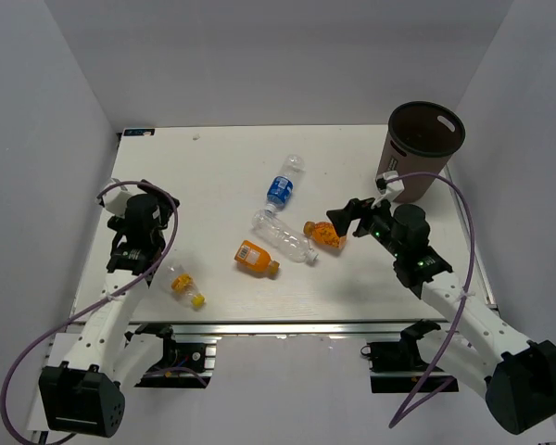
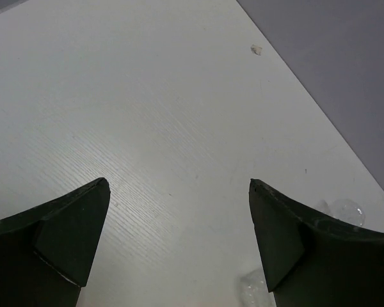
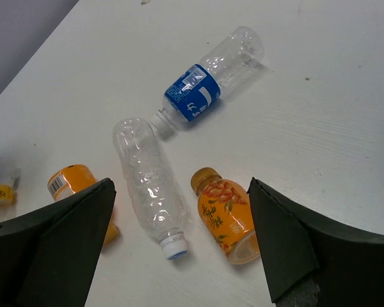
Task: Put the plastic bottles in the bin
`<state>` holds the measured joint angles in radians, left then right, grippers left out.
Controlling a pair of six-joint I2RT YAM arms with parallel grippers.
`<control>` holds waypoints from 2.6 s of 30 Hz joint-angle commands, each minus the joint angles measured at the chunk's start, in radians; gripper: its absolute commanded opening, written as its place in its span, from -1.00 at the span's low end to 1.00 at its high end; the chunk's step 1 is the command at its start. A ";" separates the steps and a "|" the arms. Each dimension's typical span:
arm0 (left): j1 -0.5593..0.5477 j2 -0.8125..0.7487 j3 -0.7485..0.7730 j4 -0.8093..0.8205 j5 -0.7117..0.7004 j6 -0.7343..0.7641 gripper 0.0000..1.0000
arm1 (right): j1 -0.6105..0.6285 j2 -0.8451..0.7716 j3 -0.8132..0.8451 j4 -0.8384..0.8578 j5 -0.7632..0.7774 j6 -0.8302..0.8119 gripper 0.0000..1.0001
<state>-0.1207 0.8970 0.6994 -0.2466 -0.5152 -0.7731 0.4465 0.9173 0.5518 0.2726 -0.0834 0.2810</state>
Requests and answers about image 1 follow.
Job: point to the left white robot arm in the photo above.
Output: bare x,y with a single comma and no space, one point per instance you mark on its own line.
84,393

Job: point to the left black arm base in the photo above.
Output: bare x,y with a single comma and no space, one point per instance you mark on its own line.
183,364

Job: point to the blue corner sticker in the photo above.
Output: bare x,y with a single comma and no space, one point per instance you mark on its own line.
138,132

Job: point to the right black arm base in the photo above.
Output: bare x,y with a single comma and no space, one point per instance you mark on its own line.
396,366

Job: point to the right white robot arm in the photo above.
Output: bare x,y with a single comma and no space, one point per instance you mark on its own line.
514,375

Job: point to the brown plastic bin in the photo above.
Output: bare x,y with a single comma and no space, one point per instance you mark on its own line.
421,137

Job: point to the blue label clear bottle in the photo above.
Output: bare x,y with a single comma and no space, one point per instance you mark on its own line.
284,183

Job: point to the clear plastic bottle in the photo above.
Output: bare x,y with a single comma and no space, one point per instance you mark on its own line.
292,244

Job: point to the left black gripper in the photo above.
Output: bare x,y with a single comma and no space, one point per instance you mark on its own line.
165,206

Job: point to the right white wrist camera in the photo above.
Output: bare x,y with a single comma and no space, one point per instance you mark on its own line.
389,186

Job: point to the small yellow cap bottle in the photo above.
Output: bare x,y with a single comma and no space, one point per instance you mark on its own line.
183,287

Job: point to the aluminium table rail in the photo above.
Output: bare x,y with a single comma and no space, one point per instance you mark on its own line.
282,329

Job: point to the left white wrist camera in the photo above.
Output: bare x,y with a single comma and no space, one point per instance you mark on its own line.
115,201

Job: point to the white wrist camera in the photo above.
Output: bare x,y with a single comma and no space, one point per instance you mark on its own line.
389,186
115,201

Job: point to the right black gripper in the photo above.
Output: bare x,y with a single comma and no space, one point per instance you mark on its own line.
363,209

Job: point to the orange barcode juice bottle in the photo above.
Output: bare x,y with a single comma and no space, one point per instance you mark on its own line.
255,261

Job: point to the orange patterned juice bottle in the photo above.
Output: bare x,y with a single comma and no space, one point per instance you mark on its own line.
324,235

